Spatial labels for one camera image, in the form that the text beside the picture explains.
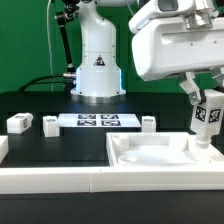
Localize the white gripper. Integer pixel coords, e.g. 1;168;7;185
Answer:
132;17;224;105

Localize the white square table top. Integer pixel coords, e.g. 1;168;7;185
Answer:
106;132;224;166

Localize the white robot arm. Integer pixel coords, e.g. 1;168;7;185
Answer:
72;0;224;105

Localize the white sheet with tags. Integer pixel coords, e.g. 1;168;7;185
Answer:
58;113;141;128

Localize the white U-shaped fence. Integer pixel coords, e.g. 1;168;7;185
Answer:
0;136;224;194

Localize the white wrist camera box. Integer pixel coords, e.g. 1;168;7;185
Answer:
129;0;195;34

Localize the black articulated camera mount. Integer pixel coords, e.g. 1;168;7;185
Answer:
55;0;80;93

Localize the thin white cable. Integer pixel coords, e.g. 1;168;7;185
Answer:
46;0;55;92

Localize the black cable bundle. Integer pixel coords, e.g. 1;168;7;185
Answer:
18;74;68;92

